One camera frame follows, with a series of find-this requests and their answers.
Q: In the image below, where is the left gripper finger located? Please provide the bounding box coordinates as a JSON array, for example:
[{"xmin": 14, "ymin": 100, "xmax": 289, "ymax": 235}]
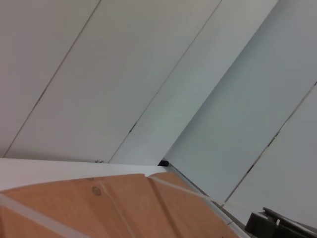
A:
[{"xmin": 245, "ymin": 207, "xmax": 317, "ymax": 238}]

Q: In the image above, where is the brown cardboard box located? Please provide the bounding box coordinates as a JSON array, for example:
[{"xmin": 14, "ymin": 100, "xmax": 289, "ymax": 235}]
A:
[{"xmin": 0, "ymin": 172, "xmax": 240, "ymax": 238}]

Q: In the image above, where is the white plastic packing strap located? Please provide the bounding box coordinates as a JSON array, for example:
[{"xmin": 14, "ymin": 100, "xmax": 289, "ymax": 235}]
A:
[
  {"xmin": 0, "ymin": 193, "xmax": 84, "ymax": 238},
  {"xmin": 147, "ymin": 173, "xmax": 225, "ymax": 208}
]

